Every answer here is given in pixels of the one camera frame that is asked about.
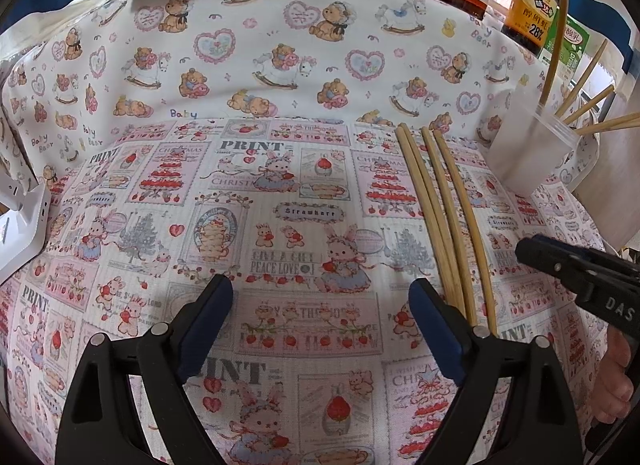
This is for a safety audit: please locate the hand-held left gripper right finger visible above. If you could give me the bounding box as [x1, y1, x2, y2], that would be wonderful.
[407, 277, 584, 465]

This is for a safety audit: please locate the person's right hand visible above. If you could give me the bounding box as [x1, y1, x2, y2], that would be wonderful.
[594, 329, 640, 426]

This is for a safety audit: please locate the bear print white cloth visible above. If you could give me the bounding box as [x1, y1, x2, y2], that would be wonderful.
[0, 0, 601, 187]

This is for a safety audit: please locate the white plastic device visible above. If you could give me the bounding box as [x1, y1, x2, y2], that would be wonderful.
[0, 165, 52, 284]

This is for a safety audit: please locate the translucent white plastic cup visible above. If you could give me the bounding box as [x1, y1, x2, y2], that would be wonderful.
[487, 89, 584, 197]

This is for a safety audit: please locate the bunch of wooden chopsticks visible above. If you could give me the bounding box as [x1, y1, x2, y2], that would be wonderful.
[394, 122, 499, 337]

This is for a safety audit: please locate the dark vinegar bottle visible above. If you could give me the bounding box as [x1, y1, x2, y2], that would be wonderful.
[501, 0, 564, 59]

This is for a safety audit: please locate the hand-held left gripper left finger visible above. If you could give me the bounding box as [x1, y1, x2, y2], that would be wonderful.
[55, 274, 235, 465]

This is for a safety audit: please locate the slim wooden chopstick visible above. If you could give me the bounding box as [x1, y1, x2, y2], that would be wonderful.
[555, 38, 609, 117]
[563, 84, 615, 124]
[574, 114, 640, 136]
[539, 0, 571, 109]

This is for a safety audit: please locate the green white carton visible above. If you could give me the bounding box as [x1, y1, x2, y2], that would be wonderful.
[545, 15, 592, 89]

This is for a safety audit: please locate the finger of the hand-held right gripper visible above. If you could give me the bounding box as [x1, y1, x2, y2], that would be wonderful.
[515, 236, 602, 297]

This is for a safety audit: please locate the strawberry rabbit print cloth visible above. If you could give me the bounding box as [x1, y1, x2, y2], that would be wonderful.
[0, 118, 632, 465]

